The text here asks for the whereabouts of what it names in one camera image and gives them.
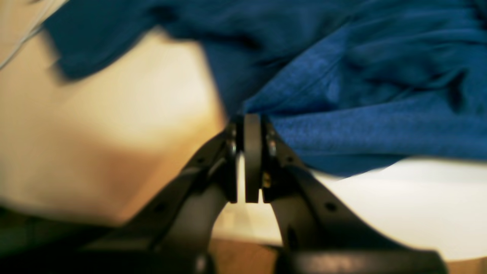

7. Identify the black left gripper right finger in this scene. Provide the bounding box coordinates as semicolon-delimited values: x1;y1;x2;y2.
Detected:
261;117;448;274

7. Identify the coiled white cable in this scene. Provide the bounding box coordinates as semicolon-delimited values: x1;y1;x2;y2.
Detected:
0;0;57;71

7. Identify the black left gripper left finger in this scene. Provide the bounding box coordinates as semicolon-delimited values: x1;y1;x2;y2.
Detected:
1;114;262;274

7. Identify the dark blue t-shirt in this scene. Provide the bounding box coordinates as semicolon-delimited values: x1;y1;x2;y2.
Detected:
44;0;487;176

